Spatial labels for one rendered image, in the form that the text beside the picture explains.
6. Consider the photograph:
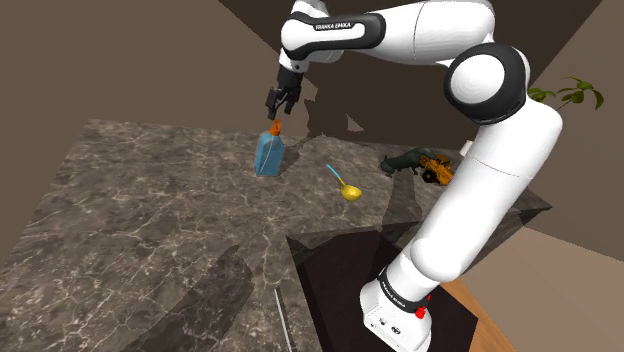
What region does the dark grey animal figure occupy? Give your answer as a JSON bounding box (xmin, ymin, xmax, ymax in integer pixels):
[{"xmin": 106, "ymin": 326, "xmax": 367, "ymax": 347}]
[{"xmin": 379, "ymin": 147, "xmax": 435, "ymax": 179}]

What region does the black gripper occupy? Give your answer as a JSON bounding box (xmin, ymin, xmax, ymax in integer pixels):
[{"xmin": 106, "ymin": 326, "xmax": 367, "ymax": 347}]
[{"xmin": 265, "ymin": 65, "xmax": 304, "ymax": 121}]

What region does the blue bottle with orange cap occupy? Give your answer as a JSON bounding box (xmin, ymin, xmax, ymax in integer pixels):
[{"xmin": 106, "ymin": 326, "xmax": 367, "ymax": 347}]
[{"xmin": 254, "ymin": 121, "xmax": 286, "ymax": 178}]

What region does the dark robot stand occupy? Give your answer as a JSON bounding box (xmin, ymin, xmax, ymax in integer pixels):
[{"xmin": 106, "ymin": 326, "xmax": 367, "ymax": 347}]
[{"xmin": 285, "ymin": 229, "xmax": 480, "ymax": 352}]

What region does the yellow ladle with blue handle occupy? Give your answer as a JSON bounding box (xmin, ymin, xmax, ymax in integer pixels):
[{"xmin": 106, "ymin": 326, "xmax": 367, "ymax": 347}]
[{"xmin": 325, "ymin": 163, "xmax": 363, "ymax": 202}]

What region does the green houseplant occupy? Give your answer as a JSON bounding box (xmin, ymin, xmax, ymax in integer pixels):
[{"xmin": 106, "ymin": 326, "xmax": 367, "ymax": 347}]
[{"xmin": 527, "ymin": 75, "xmax": 606, "ymax": 111}]

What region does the yellow toy loader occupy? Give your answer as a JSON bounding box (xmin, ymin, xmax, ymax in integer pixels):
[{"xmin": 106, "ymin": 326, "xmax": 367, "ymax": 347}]
[{"xmin": 418, "ymin": 153, "xmax": 457, "ymax": 186}]

